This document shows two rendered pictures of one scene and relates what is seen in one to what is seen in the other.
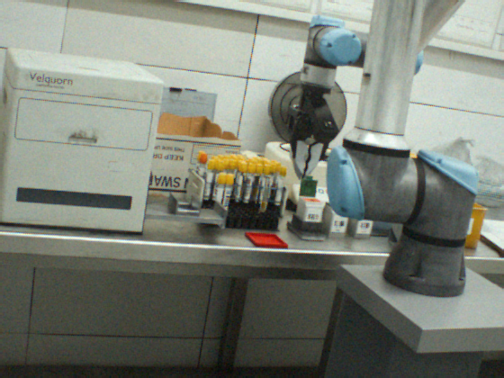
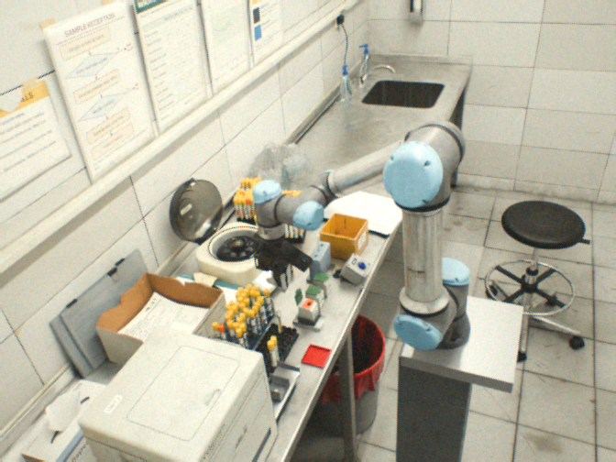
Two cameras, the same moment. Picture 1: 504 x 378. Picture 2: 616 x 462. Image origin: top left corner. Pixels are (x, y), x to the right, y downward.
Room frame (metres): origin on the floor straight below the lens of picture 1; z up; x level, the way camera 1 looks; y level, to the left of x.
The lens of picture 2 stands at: (0.81, 0.62, 2.03)
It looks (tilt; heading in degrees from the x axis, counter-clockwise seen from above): 35 degrees down; 319
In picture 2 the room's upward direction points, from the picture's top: 6 degrees counter-clockwise
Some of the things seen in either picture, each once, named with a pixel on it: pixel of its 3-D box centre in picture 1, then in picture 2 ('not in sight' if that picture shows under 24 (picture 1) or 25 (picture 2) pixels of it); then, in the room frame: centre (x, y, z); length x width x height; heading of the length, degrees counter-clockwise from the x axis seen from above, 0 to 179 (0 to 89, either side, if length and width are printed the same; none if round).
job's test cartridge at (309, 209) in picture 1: (309, 213); (308, 311); (1.70, -0.12, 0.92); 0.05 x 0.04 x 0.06; 22
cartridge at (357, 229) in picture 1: (360, 221); (322, 284); (1.77, -0.24, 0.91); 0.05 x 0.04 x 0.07; 23
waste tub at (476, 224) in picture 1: (445, 219); (345, 237); (1.87, -0.46, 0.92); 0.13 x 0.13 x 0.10; 20
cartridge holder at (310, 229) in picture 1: (306, 226); (309, 317); (1.70, -0.12, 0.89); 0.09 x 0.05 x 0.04; 22
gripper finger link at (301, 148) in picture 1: (295, 157); (275, 281); (1.78, -0.07, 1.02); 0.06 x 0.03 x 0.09; 21
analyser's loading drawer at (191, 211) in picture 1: (173, 208); (272, 396); (1.55, 0.16, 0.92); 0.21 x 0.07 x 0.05; 113
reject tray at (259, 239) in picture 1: (265, 239); (316, 356); (1.59, -0.04, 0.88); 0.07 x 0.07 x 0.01; 23
